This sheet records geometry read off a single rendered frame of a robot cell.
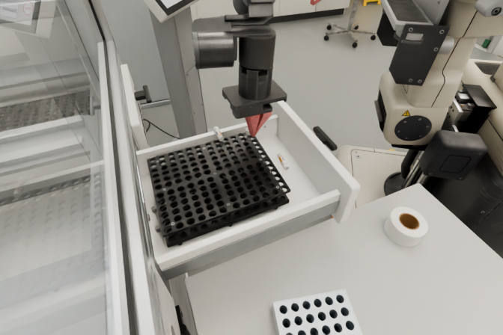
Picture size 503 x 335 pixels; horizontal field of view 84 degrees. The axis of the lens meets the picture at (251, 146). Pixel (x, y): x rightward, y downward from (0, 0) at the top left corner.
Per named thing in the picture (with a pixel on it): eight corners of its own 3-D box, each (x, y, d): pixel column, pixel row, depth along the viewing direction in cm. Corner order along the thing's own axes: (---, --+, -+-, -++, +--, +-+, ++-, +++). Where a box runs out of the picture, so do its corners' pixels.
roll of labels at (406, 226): (385, 212, 61) (392, 201, 59) (420, 224, 59) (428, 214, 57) (382, 238, 57) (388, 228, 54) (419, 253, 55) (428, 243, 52)
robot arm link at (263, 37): (281, 31, 40) (271, 18, 44) (233, 32, 39) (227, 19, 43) (276, 75, 44) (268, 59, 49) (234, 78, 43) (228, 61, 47)
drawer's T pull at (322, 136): (316, 128, 61) (317, 124, 60) (337, 151, 56) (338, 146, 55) (302, 133, 60) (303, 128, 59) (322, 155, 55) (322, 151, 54)
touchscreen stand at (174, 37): (251, 141, 191) (252, -31, 121) (225, 191, 160) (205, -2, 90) (188, 125, 203) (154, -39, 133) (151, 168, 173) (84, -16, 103)
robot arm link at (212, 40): (273, -30, 37) (258, -11, 45) (186, -30, 35) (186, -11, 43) (276, 63, 40) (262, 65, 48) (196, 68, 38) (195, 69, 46)
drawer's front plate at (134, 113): (138, 96, 85) (126, 63, 77) (152, 159, 65) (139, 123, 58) (132, 97, 84) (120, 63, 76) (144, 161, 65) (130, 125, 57)
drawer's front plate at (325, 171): (277, 131, 73) (280, 96, 65) (346, 222, 53) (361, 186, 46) (271, 133, 72) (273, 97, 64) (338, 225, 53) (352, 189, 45)
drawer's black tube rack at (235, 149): (251, 151, 65) (251, 129, 60) (287, 210, 53) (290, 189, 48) (154, 180, 58) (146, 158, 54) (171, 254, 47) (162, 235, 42)
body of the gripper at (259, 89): (221, 96, 51) (219, 57, 46) (271, 87, 54) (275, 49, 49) (233, 116, 46) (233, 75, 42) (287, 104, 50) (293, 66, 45)
